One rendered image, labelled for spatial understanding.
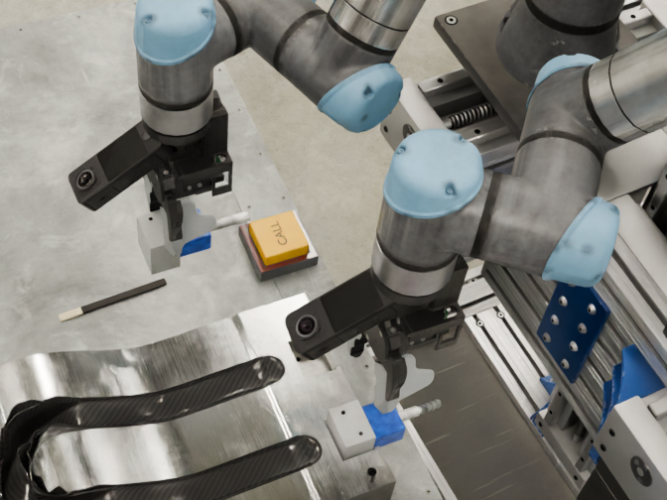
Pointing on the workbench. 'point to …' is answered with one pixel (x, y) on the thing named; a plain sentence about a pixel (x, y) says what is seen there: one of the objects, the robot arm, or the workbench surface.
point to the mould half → (282, 428)
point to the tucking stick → (112, 300)
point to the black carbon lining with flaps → (41, 428)
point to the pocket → (314, 363)
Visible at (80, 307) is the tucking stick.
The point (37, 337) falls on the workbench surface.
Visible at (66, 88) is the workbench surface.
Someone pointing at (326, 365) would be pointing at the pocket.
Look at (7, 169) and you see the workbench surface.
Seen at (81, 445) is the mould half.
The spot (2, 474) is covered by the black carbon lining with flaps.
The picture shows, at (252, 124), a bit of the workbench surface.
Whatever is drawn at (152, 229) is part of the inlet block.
